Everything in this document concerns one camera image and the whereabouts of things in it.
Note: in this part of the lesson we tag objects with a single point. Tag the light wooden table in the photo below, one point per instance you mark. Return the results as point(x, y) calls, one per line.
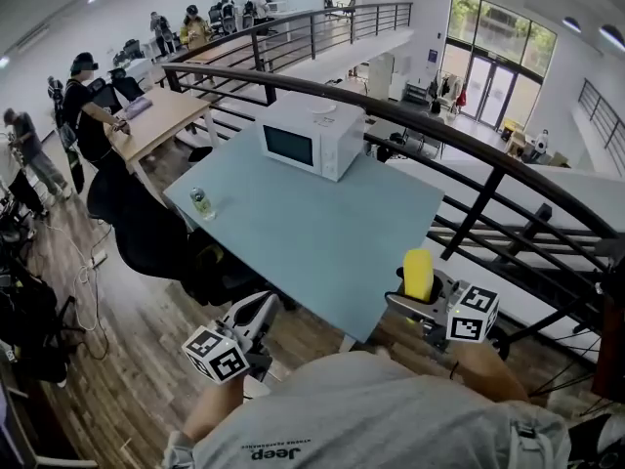
point(161, 120)

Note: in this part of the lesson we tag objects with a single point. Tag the black pendant lamp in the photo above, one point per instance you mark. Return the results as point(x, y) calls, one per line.
point(571, 24)
point(612, 37)

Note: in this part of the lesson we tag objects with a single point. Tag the black mesh office chair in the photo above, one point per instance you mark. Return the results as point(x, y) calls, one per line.
point(128, 86)
point(103, 95)

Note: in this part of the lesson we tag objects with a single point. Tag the clear plastic bottle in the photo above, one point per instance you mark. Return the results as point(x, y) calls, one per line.
point(202, 205)

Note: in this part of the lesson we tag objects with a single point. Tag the person's right forearm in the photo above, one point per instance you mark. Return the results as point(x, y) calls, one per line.
point(488, 371)

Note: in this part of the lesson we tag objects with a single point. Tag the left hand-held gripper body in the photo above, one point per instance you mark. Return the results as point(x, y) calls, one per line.
point(215, 357)

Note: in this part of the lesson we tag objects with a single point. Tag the purple cloth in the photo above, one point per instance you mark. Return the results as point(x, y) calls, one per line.
point(137, 108)

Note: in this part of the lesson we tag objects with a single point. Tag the dark brown wooden panel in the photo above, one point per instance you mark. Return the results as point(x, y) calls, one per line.
point(612, 350)

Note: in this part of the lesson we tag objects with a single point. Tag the white microwave oven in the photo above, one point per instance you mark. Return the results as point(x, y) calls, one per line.
point(337, 140)

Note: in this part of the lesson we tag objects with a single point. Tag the person's left forearm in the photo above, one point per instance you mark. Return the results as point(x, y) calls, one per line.
point(212, 408)

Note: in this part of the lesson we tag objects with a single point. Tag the black metal railing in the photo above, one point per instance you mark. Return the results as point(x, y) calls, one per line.
point(312, 34)

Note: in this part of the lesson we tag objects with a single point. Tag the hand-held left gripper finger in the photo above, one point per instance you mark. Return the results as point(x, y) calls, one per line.
point(266, 320)
point(249, 308)

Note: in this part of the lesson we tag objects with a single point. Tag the large black office chair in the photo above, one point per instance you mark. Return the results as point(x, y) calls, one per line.
point(141, 223)

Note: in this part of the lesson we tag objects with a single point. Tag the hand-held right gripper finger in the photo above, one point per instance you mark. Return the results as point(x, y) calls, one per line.
point(419, 310)
point(449, 288)

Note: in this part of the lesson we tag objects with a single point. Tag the glass entrance doors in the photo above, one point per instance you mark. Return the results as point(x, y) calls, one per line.
point(493, 91)

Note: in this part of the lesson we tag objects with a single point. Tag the white cabinet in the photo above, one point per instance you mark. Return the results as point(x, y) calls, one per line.
point(381, 73)

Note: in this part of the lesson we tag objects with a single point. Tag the white power strip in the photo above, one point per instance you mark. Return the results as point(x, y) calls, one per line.
point(99, 258)

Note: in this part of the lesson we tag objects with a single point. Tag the dark curved railing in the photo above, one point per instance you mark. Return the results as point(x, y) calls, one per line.
point(439, 133)

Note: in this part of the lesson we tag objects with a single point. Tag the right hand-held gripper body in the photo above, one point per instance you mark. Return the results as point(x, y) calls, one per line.
point(470, 323)

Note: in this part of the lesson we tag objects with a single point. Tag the black waste bin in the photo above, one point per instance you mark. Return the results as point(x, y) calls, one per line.
point(200, 154)

